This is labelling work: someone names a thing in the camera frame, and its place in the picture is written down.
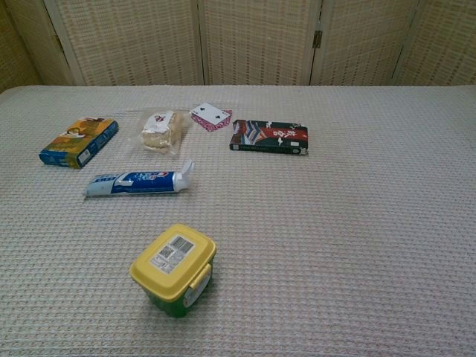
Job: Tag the blue white toothpaste tube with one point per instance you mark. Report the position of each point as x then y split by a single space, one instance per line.
148 182

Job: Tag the dark box with red label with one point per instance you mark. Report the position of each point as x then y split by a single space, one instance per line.
267 137

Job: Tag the playing card deck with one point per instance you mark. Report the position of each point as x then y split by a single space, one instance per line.
210 115

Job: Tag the bagged bread snack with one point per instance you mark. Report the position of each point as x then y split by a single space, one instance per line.
161 130

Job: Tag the white waffle weave tablecloth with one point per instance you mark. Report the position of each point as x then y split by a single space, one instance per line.
334 223

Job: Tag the yellow lidded green container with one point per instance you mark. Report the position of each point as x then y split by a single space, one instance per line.
173 264

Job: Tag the woven rattan folding screen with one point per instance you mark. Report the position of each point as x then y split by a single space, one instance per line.
256 41

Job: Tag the brass screen hinge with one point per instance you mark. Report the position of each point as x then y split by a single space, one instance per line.
317 39

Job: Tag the blue and yellow carton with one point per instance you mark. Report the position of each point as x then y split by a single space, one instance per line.
74 143

